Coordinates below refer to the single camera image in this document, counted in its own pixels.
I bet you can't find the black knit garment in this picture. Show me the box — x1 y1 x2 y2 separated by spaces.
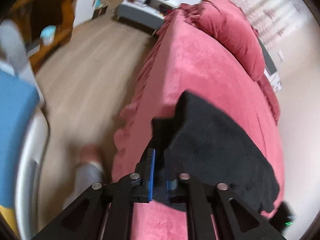
148 92 280 212

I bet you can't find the blue cushion chair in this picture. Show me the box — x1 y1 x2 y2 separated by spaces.
1 20 49 239

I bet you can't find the pink pillow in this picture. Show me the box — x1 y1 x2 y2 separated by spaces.
257 75 280 124

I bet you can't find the right white nightstand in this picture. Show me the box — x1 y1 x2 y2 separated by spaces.
263 51 284 93

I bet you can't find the pink bed with blanket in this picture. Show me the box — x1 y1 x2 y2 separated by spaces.
111 3 286 240

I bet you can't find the white tin teal lid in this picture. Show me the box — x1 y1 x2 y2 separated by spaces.
40 25 56 46

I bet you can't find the folded pink duvet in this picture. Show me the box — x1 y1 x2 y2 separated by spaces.
180 0 265 81

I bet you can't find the dark box under cabinet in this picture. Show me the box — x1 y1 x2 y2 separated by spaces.
92 0 109 19

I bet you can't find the brown wooden desk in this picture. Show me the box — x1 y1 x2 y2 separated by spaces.
6 0 75 73

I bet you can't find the white grey nightstand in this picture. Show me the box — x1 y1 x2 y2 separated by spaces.
116 0 198 30

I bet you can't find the patterned beige curtain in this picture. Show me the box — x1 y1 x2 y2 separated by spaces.
230 0 312 49

